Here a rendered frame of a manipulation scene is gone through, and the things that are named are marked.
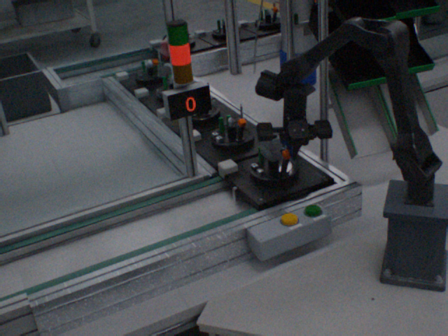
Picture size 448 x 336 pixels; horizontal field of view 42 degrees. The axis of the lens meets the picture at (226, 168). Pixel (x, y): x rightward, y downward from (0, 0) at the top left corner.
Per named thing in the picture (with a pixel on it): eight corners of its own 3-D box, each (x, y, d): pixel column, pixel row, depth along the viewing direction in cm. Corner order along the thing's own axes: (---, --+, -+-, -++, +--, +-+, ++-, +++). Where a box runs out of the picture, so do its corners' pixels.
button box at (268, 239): (332, 234, 151) (332, 213, 148) (261, 262, 143) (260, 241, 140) (316, 221, 156) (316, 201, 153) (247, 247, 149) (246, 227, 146)
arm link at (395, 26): (407, 17, 120) (379, 22, 125) (390, 26, 116) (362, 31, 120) (435, 160, 130) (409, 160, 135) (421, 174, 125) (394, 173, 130)
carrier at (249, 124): (285, 150, 183) (283, 113, 177) (215, 172, 174) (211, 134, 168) (248, 124, 202) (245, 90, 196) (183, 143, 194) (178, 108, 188)
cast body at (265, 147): (285, 158, 162) (284, 135, 159) (271, 162, 161) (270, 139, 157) (269, 147, 169) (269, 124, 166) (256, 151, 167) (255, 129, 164)
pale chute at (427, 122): (432, 136, 174) (439, 130, 170) (392, 145, 172) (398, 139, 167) (399, 52, 182) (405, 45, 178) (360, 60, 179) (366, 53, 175)
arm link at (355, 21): (409, 35, 122) (381, -9, 122) (391, 46, 117) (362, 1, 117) (316, 96, 144) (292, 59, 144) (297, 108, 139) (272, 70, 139)
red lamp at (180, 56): (194, 62, 152) (192, 44, 150) (176, 66, 150) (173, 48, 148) (186, 57, 156) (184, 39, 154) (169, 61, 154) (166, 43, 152)
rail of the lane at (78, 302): (362, 215, 164) (362, 182, 158) (41, 341, 132) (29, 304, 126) (349, 207, 168) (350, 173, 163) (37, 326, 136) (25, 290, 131)
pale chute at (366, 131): (392, 150, 169) (398, 144, 165) (350, 159, 166) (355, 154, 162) (360, 64, 176) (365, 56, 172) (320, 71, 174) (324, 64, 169)
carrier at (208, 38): (259, 39, 288) (257, 13, 282) (215, 50, 280) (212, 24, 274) (236, 29, 308) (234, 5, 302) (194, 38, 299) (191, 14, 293)
